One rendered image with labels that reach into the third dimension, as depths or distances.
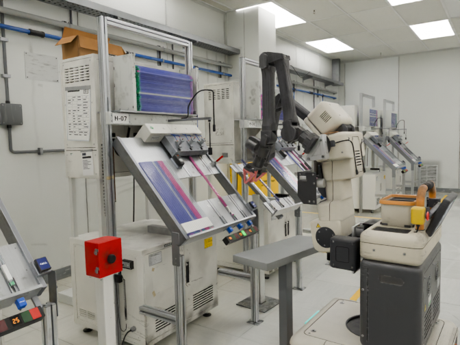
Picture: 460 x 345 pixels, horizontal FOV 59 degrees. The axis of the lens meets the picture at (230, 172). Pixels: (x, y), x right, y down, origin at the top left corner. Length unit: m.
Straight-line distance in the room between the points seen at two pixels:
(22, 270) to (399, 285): 1.43
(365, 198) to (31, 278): 5.82
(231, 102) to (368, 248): 2.13
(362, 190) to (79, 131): 5.09
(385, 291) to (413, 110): 8.09
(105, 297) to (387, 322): 1.22
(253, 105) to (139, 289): 1.91
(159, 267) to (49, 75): 2.15
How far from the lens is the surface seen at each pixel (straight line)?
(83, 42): 2.69
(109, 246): 1.90
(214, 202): 2.44
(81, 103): 2.58
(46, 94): 3.89
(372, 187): 6.79
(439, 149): 9.69
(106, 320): 2.01
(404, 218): 1.94
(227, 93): 3.62
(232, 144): 3.57
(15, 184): 3.72
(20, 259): 1.64
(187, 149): 2.56
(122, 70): 2.49
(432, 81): 9.77
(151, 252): 2.36
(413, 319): 1.88
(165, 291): 2.51
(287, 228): 3.80
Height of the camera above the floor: 1.21
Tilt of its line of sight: 5 degrees down
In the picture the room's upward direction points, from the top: 1 degrees counter-clockwise
